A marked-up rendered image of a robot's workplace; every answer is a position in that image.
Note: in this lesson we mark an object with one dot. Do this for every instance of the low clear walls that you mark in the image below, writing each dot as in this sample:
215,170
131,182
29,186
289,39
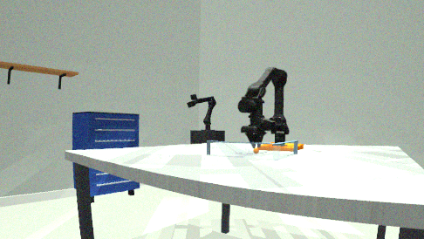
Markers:
253,151

